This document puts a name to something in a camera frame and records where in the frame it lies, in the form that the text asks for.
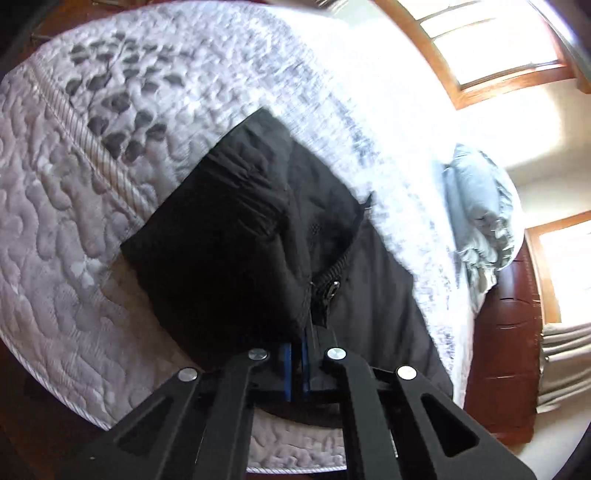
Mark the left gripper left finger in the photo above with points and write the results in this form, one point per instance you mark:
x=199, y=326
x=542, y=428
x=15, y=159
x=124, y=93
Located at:
x=286, y=370

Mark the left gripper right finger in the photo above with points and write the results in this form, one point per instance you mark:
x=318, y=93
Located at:
x=316, y=343

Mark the black pants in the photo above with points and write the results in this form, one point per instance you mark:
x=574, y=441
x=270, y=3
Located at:
x=262, y=238

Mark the red brown wooden cabinet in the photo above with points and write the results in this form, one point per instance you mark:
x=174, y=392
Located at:
x=504, y=378

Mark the grey blue folded duvet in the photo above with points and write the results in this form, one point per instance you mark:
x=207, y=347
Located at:
x=482, y=272

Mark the grey blue pillow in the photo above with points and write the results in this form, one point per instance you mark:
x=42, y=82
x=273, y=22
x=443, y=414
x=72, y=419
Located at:
x=484, y=208

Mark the grey striped curtain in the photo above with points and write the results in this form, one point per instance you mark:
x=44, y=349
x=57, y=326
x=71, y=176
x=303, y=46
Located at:
x=564, y=365

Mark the grey quilted bedspread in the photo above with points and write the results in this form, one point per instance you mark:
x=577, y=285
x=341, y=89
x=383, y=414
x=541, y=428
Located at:
x=101, y=124

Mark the wooden window frame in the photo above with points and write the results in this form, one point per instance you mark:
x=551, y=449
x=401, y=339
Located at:
x=482, y=49

